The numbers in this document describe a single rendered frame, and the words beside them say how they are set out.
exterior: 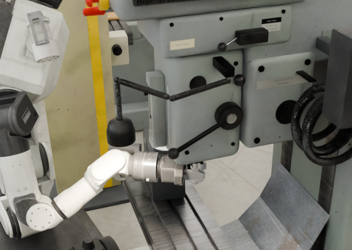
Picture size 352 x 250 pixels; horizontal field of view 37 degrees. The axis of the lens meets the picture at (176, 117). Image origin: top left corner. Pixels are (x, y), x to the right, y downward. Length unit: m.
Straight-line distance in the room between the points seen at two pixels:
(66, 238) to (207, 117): 1.20
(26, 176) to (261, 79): 0.69
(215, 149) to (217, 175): 2.33
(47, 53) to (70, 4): 1.64
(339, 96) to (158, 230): 0.87
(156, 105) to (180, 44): 0.22
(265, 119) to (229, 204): 2.10
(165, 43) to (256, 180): 2.58
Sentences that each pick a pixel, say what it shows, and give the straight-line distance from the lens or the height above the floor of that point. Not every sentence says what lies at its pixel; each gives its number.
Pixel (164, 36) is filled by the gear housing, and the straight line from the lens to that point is 1.22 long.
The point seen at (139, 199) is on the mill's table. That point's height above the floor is 0.93.
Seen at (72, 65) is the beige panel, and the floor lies 0.93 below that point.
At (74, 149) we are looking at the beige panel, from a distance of 3.41.
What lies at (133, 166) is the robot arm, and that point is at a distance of 1.53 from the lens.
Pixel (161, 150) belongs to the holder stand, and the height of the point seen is 1.12.
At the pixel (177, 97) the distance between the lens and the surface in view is 1.16.
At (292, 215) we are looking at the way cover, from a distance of 1.78.
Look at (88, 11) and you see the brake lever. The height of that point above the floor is 1.70.
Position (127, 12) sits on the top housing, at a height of 1.76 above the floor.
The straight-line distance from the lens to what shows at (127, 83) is 1.24.
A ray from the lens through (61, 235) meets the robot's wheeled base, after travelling 2.42.
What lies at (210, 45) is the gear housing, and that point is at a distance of 1.26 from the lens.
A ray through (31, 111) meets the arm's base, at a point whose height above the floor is 1.42.
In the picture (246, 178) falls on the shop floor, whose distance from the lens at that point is 3.73.
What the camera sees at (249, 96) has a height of 1.50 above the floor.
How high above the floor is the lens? 2.08
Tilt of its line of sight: 28 degrees down
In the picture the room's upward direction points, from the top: 1 degrees counter-clockwise
